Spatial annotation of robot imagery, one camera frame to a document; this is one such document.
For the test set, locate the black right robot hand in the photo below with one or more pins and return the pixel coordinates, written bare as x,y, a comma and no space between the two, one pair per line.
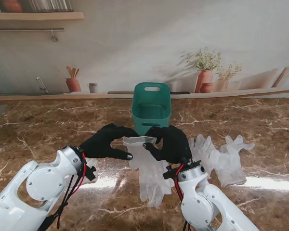
175,144

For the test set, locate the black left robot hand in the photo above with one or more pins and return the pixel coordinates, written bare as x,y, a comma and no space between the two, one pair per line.
101,144

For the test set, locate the green plastic basket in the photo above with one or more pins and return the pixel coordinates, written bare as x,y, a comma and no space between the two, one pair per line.
151,113

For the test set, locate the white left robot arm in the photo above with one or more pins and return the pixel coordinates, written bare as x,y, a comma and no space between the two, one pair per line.
19,192

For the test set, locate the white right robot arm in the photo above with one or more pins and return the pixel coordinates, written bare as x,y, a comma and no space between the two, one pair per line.
207,204

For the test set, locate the terracotta pot with wooden utensils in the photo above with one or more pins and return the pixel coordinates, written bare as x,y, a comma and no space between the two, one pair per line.
73,84

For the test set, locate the row of glass jars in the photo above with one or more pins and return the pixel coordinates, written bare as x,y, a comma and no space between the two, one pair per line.
50,5

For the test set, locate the terracotta jar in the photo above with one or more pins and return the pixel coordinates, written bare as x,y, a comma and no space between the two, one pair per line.
12,6

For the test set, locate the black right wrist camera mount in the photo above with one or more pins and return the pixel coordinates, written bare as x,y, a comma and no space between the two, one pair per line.
169,173

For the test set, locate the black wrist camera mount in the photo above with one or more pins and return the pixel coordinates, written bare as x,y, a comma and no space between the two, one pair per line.
91,173
169,173

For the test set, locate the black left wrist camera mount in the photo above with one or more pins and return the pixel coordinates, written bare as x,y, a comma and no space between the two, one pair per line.
91,173

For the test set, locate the metal hanging rail with hook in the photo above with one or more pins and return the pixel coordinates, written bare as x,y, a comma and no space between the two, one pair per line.
26,29

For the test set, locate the light wooden wall shelf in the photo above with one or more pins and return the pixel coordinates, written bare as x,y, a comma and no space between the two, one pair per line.
38,16

